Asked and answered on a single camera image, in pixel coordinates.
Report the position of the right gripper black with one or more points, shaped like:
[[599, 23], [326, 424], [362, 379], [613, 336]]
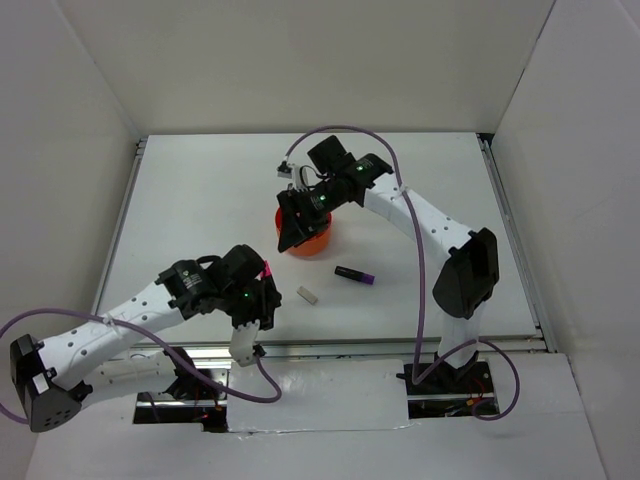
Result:
[[294, 229]]

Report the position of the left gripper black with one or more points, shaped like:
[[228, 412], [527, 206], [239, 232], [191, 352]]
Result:
[[268, 299]]

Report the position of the pink black highlighter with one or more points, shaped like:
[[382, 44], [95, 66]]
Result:
[[266, 272]]

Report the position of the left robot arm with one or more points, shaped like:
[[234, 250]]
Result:
[[119, 352]]

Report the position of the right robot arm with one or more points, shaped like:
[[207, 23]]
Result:
[[458, 267]]

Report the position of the orange round organizer container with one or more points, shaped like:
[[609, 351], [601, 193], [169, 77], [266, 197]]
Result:
[[314, 245]]

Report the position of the beige eraser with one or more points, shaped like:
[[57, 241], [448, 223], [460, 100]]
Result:
[[307, 295]]

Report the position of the purple black highlighter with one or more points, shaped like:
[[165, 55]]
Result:
[[354, 275]]

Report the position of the white cover panel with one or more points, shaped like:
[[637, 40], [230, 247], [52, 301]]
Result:
[[323, 395]]

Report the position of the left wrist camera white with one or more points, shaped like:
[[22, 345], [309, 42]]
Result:
[[243, 348]]

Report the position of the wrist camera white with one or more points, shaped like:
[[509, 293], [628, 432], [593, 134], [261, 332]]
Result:
[[243, 348], [294, 174]]

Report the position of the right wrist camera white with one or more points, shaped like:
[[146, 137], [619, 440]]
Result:
[[294, 174]]

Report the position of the aluminium front rail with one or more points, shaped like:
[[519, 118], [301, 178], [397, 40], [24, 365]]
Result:
[[350, 350]]

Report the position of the aluminium rail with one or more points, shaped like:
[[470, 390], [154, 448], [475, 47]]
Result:
[[350, 350], [513, 225]]

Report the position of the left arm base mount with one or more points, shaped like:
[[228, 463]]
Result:
[[186, 401]]

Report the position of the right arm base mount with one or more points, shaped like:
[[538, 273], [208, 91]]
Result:
[[437, 398]]

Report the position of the aluminium right rail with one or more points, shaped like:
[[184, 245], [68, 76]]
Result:
[[513, 225]]

